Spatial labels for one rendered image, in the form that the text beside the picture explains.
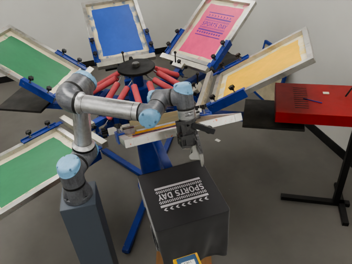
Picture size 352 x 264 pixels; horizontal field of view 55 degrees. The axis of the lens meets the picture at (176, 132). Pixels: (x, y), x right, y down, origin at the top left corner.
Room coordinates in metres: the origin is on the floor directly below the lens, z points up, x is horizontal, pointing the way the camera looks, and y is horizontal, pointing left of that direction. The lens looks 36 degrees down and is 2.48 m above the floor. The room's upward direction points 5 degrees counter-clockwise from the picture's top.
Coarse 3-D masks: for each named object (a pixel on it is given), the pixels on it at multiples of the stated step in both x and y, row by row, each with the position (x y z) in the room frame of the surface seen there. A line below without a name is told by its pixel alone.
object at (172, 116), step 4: (168, 112) 1.87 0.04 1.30; (172, 112) 1.87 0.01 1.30; (176, 112) 1.87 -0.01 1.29; (164, 116) 1.85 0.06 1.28; (168, 116) 1.85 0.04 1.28; (172, 116) 1.85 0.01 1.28; (176, 116) 1.86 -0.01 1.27; (132, 120) 1.81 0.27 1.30; (160, 120) 1.83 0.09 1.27; (164, 120) 1.83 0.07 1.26; (168, 120) 1.84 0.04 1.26; (172, 120) 1.84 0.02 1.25; (132, 124) 1.79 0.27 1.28; (136, 124) 1.80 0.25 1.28; (160, 124) 1.82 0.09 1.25; (136, 128) 1.78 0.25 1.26; (140, 128) 1.78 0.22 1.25
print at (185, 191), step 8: (168, 184) 1.57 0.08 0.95; (176, 184) 1.56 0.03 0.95; (184, 184) 1.56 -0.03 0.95; (192, 184) 1.55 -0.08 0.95; (200, 184) 1.55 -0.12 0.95; (160, 192) 1.51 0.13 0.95; (168, 192) 1.50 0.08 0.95; (176, 192) 1.50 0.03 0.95; (184, 192) 1.49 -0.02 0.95; (192, 192) 1.48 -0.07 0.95; (200, 192) 1.48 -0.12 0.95; (160, 200) 1.44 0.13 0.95; (168, 200) 1.44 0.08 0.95; (176, 200) 1.43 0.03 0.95; (184, 200) 1.43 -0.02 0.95; (192, 200) 1.42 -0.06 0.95; (200, 200) 1.41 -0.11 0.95; (168, 208) 1.37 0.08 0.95; (176, 208) 1.37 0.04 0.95
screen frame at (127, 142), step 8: (200, 120) 1.87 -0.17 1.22; (208, 120) 1.36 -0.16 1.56; (216, 120) 1.36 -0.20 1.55; (224, 120) 1.37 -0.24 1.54; (232, 120) 1.37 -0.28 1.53; (176, 128) 1.31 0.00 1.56; (120, 136) 1.57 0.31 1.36; (128, 136) 1.87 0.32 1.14; (144, 136) 1.27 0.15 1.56; (152, 136) 1.28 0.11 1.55; (160, 136) 1.28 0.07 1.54; (168, 136) 1.29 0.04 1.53; (128, 144) 1.25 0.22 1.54; (136, 144) 1.25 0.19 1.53
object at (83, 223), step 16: (96, 192) 1.33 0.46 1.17; (64, 208) 1.20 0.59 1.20; (80, 208) 1.21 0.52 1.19; (96, 208) 1.22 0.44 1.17; (80, 224) 1.20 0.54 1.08; (96, 224) 1.21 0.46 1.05; (80, 240) 1.20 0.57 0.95; (96, 240) 1.21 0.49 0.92; (80, 256) 1.19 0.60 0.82; (96, 256) 1.21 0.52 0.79; (112, 256) 1.25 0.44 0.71
